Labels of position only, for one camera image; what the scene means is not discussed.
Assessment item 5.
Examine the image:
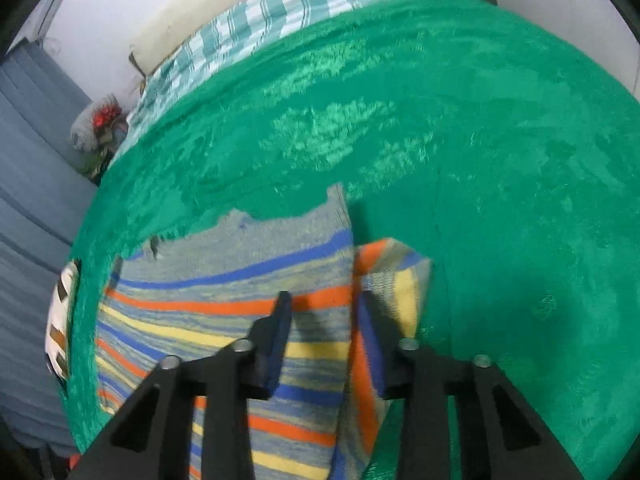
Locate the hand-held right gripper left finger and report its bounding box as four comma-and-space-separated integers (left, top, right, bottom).
67, 290, 294, 480

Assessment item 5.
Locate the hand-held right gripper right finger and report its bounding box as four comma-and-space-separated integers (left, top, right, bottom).
357, 290, 583, 480

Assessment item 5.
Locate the striped knit sweater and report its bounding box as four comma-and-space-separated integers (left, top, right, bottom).
95, 182, 435, 480

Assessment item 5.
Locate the blue-grey curtain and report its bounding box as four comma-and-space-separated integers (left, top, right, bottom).
0, 40, 101, 461

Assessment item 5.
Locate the grey knitted bag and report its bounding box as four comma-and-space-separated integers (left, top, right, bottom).
70, 92, 123, 153

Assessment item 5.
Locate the green velvet blanket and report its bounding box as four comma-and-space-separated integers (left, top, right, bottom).
65, 0, 640, 480

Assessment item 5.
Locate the teal plaid bed sheet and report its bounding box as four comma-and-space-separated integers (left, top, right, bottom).
107, 0, 461, 166

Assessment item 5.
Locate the cream padded headboard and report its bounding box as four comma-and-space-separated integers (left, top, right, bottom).
129, 0, 331, 78

